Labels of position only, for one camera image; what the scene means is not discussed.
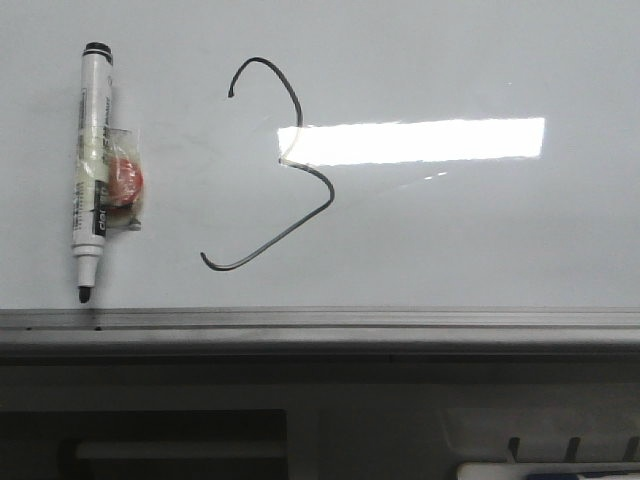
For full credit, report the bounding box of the red magnet taped to marker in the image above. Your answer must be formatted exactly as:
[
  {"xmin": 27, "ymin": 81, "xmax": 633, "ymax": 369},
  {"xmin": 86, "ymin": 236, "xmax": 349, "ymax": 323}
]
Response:
[{"xmin": 106, "ymin": 129, "xmax": 145, "ymax": 232}]

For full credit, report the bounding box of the aluminium whiteboard frame rail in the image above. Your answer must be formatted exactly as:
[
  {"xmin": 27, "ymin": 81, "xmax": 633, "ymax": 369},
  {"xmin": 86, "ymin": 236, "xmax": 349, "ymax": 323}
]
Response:
[{"xmin": 1, "ymin": 307, "xmax": 639, "ymax": 359}]

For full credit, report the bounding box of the white black whiteboard marker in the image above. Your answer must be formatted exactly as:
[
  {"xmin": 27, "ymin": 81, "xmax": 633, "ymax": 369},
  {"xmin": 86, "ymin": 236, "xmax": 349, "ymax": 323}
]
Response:
[{"xmin": 71, "ymin": 42, "xmax": 113, "ymax": 304}]

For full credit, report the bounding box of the white whiteboard surface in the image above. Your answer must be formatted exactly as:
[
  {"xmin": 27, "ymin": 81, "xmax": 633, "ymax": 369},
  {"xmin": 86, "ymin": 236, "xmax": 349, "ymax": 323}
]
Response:
[{"xmin": 1, "ymin": 1, "xmax": 639, "ymax": 309}]

